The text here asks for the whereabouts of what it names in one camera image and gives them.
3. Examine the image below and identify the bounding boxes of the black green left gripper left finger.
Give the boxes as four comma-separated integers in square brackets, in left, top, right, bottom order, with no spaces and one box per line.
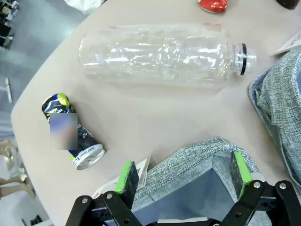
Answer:
[65,161,140,226]

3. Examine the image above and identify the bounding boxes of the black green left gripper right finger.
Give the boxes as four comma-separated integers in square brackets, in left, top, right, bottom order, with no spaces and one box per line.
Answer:
[221,151,301,226]

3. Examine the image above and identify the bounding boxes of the crushed black blue drink can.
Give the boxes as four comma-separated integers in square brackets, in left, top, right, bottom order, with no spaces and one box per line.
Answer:
[41,93,105,170]

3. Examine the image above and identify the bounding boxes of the grey fabric basket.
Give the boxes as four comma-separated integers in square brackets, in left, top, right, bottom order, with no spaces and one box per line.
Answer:
[130,136,262,226]
[248,48,301,187]

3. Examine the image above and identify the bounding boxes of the crushed red can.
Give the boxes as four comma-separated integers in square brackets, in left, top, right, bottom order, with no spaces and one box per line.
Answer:
[197,0,228,14]

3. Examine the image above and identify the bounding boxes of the white label card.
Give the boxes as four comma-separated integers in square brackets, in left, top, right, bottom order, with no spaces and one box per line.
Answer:
[270,32,301,57]
[91,154,161,199]

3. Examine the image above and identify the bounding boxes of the clear plastic bottle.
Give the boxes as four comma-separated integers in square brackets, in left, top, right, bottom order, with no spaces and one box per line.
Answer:
[78,23,257,91]

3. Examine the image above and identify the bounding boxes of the dark brown round object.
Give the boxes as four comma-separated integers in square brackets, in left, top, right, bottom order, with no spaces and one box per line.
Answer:
[275,0,301,10]

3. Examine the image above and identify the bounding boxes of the white cloth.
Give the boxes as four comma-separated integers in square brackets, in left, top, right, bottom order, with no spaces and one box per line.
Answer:
[64,0,109,15]

